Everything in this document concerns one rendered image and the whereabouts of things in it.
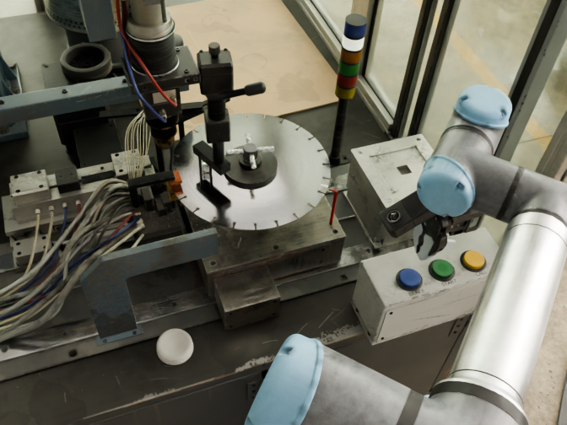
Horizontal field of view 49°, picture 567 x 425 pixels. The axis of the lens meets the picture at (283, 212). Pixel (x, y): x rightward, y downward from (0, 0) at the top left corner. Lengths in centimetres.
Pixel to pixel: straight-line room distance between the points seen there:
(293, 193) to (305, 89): 61
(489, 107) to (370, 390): 46
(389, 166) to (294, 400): 89
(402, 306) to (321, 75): 86
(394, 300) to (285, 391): 62
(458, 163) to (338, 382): 36
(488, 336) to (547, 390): 159
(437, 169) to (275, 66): 112
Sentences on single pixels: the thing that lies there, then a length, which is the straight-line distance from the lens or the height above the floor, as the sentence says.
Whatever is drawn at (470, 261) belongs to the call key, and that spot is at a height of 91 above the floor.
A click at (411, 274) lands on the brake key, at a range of 121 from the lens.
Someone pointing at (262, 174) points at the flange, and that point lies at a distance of 126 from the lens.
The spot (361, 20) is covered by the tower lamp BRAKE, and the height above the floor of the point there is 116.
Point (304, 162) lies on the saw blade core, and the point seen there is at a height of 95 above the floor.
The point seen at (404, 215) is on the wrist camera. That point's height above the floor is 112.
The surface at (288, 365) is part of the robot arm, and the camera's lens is 59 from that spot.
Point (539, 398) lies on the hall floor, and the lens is 224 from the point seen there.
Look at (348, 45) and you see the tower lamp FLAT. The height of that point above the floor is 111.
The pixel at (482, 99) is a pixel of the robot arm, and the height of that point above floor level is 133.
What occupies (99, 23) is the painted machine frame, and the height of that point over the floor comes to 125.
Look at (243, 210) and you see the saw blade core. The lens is 121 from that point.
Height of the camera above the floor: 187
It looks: 50 degrees down
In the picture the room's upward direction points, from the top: 4 degrees clockwise
